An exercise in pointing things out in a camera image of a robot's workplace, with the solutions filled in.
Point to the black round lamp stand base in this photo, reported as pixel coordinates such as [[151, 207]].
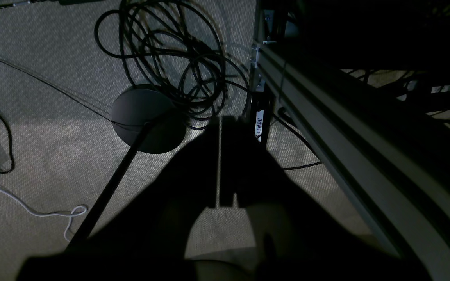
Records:
[[144, 107]]

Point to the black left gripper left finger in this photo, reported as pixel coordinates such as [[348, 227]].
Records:
[[147, 240]]

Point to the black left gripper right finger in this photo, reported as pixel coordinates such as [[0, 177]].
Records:
[[297, 240]]

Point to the aluminium table frame rail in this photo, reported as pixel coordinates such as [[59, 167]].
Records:
[[393, 162]]

